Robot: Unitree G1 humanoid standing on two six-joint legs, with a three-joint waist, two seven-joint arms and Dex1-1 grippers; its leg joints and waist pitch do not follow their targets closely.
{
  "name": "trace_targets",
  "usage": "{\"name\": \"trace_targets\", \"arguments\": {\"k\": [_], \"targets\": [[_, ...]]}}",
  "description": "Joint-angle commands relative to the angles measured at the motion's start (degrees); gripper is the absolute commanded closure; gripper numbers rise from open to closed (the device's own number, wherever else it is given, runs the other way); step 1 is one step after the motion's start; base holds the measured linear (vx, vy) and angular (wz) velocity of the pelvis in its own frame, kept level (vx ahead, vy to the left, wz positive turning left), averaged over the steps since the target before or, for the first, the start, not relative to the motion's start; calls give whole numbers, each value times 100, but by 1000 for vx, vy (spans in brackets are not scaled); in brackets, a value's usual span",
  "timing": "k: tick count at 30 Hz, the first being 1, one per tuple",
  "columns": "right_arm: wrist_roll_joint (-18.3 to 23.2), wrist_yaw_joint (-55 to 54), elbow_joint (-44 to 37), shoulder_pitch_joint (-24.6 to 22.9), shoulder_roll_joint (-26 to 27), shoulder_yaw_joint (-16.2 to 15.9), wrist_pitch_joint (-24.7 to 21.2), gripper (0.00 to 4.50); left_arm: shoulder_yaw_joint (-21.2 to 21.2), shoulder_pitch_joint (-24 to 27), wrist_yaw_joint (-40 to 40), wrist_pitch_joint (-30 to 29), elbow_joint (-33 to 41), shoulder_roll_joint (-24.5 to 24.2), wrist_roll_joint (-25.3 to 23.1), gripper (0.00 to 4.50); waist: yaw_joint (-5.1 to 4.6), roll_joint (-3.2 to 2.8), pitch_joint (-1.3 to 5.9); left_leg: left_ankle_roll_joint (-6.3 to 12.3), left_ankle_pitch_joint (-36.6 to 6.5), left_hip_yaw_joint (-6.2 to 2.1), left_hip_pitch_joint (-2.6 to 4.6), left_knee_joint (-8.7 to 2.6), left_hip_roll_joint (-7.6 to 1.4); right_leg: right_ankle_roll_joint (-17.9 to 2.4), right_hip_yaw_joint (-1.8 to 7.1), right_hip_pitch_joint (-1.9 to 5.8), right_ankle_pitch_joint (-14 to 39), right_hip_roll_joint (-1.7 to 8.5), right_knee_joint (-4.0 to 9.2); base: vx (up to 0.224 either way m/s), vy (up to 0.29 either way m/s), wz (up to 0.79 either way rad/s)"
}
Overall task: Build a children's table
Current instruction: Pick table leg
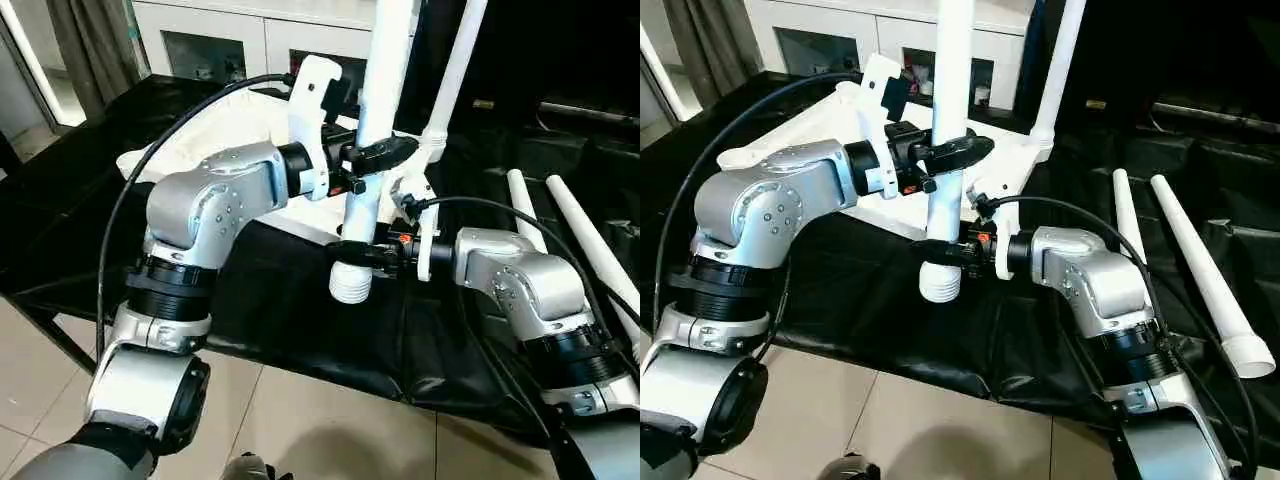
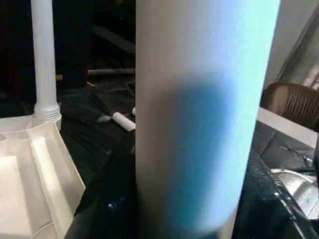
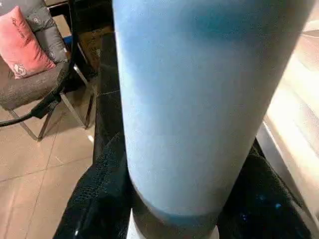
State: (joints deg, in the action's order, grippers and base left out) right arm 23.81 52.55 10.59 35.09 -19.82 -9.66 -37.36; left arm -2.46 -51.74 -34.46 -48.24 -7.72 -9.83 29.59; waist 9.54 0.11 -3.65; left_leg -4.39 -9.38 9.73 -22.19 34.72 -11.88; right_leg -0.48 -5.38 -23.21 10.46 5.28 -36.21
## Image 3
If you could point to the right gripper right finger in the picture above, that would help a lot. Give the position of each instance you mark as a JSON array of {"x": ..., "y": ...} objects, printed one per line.
[{"x": 264, "y": 206}]

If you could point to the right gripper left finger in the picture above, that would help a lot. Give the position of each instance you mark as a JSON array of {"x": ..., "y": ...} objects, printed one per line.
[{"x": 99, "y": 204}]

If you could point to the white plastic table top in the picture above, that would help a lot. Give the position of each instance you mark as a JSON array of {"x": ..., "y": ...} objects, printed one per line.
[{"x": 294, "y": 112}]

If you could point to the white plastic table leg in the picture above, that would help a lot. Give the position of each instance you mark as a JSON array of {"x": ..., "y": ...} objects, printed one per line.
[{"x": 199, "y": 99}]

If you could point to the grey fabric chair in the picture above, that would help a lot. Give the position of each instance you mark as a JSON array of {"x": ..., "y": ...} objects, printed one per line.
[{"x": 25, "y": 89}]

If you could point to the pink printed cushion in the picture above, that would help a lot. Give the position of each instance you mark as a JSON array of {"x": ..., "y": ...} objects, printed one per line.
[{"x": 22, "y": 44}]

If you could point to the grey printed cushion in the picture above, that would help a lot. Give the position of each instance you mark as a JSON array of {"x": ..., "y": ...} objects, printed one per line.
[{"x": 47, "y": 32}]

